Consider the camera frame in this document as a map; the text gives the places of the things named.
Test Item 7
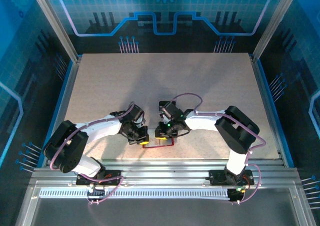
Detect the aluminium lower frame bar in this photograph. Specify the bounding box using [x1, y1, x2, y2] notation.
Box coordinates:
[289, 185, 317, 226]
[14, 185, 41, 226]

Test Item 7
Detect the white slotted cable duct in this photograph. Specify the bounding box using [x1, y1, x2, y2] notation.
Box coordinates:
[38, 187, 232, 199]

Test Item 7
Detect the aluminium table side rail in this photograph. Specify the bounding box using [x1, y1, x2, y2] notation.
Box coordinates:
[46, 55, 83, 168]
[249, 53, 288, 168]

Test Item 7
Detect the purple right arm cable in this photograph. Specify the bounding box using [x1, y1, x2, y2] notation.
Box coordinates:
[172, 92, 266, 206]

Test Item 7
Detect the grey platform panel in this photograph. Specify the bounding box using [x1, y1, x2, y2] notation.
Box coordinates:
[31, 198, 301, 226]

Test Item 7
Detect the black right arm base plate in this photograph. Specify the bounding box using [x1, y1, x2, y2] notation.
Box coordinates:
[208, 169, 255, 186]

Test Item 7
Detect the small black connector box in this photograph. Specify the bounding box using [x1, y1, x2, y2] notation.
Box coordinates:
[227, 187, 247, 203]
[86, 185, 106, 199]

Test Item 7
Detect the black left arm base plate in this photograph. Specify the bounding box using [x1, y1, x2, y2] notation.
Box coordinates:
[75, 169, 124, 186]

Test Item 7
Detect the aluminium frame post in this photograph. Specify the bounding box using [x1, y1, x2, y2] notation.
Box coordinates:
[26, 0, 80, 63]
[251, 0, 302, 61]

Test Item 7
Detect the aluminium table mounting rail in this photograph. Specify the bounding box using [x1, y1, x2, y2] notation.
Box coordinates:
[29, 159, 302, 188]

